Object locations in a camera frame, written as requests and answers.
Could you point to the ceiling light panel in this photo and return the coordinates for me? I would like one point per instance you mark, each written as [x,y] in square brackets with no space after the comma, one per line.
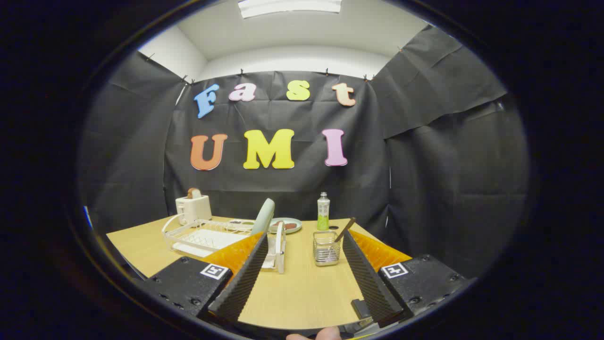
[288,7]

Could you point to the bread slice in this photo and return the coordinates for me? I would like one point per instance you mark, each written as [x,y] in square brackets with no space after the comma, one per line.
[194,193]

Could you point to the black backdrop cloth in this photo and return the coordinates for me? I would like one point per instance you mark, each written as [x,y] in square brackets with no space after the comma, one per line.
[283,189]

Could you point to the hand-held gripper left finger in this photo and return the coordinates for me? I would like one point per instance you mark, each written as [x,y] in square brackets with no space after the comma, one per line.
[245,278]

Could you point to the white divided tray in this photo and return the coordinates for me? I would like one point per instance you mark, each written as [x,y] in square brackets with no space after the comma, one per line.
[241,224]

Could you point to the brown meat steak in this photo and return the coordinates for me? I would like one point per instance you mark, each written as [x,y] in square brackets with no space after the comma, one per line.
[290,225]
[275,226]

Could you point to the pale green plate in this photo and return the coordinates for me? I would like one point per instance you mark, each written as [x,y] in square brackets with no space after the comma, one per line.
[264,217]
[298,225]

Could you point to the white drip tray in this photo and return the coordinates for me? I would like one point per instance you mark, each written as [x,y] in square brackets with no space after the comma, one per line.
[207,238]

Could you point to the white toaster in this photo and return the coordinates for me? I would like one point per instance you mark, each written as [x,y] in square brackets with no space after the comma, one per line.
[196,208]

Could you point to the white green label bottle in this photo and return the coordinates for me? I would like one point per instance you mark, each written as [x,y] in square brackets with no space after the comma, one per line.
[323,210]

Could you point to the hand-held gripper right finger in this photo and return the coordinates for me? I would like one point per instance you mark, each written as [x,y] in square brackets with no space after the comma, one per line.
[368,278]

